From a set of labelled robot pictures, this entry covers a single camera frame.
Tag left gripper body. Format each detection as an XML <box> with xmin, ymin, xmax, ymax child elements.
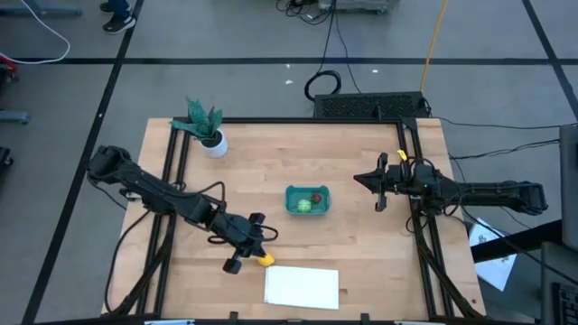
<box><xmin>209</xmin><ymin>210</ymin><xmax>262</xmax><ymax>256</ymax></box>

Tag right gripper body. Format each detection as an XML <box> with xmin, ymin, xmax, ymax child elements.
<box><xmin>387</xmin><ymin>162</ymin><xmax>417</xmax><ymax>196</ymax></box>

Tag teal plastic bin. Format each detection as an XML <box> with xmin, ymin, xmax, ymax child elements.
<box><xmin>284</xmin><ymin>184</ymin><xmax>331</xmax><ymax>216</ymax></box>

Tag white folded cloth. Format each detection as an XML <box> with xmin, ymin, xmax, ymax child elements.
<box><xmin>263</xmin><ymin>265</ymin><xmax>340</xmax><ymax>311</ymax></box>

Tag white plant pot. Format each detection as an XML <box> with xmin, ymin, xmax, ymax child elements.
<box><xmin>198</xmin><ymin>128</ymin><xmax>229</xmax><ymax>159</ymax></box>

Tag green snake plant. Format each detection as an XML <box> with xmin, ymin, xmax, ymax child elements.
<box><xmin>170</xmin><ymin>97</ymin><xmax>224</xmax><ymax>142</ymax></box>

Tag white paper sheet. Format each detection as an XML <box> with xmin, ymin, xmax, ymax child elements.
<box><xmin>468</xmin><ymin>218</ymin><xmax>518</xmax><ymax>293</ymax></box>

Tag grey floor device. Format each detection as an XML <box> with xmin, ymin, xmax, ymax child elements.
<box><xmin>318</xmin><ymin>0</ymin><xmax>401</xmax><ymax>14</ymax></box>

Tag grey cabinet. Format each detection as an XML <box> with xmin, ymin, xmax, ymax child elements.
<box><xmin>540</xmin><ymin>124</ymin><xmax>578</xmax><ymax>325</ymax></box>

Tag black aluminium table frame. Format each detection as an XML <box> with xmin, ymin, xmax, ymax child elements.
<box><xmin>102</xmin><ymin>116</ymin><xmax>487</xmax><ymax>320</ymax></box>

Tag black coiled cable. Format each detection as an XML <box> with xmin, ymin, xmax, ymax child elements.
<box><xmin>303</xmin><ymin>0</ymin><xmax>343</xmax><ymax>103</ymax></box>

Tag yellow floor cable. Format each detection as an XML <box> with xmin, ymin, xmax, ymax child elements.
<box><xmin>419</xmin><ymin>0</ymin><xmax>449</xmax><ymax>94</ymax></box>

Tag white floor cable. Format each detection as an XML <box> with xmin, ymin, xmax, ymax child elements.
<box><xmin>0</xmin><ymin>0</ymin><xmax>72</xmax><ymax>65</ymax></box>

